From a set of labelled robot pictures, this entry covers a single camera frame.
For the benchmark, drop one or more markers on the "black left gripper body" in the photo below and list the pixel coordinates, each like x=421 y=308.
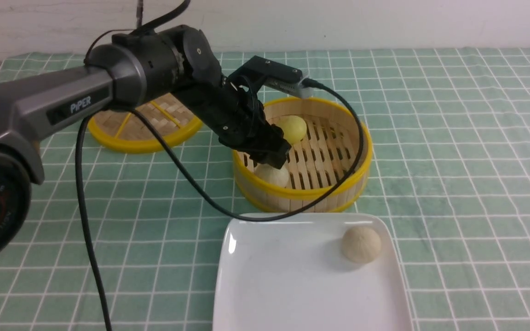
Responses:
x=235 y=116

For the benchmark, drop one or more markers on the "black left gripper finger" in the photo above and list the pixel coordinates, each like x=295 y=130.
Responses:
x=258 y=157
x=276 y=160

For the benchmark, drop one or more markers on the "white steamed bun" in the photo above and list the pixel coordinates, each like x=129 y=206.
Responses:
x=279 y=177
x=361 y=244

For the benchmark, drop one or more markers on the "yellow steamed bun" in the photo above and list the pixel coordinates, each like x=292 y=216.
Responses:
x=294 y=128

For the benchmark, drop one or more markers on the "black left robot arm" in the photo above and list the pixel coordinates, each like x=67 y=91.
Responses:
x=132 y=70

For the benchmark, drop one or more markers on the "white square plate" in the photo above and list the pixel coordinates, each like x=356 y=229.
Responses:
x=290 y=275

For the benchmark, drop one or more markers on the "yellow rimmed bamboo steamer basket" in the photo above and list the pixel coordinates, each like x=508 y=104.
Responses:
x=315 y=164

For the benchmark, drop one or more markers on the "yellow bamboo steamer lid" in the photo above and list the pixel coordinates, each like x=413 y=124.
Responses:
x=125 y=133

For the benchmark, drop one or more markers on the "green checked tablecloth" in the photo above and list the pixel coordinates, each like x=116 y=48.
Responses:
x=450 y=179

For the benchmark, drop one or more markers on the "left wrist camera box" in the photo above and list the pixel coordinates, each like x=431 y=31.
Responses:
x=258 y=72

